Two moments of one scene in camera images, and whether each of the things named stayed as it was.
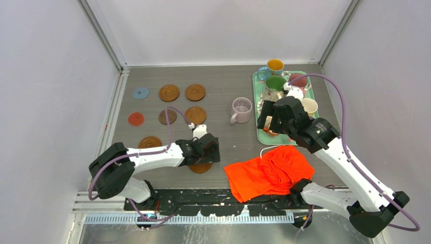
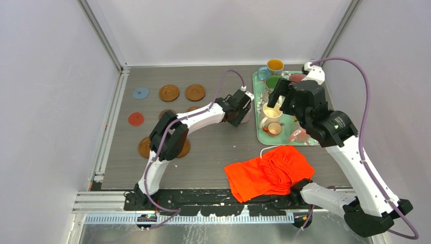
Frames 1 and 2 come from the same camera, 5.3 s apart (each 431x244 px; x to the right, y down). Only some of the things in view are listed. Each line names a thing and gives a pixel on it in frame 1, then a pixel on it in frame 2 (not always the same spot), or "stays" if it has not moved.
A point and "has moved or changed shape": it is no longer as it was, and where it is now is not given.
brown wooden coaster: (195, 92) stays
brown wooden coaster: (200, 168) has moved or changed shape
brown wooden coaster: (168, 92) stays
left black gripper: (212, 156) -> (235, 122)
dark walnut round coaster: (172, 115) stays
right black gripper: (268, 108) -> (281, 88)
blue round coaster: (141, 93) stays
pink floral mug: (301, 83) stays
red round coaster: (135, 119) stays
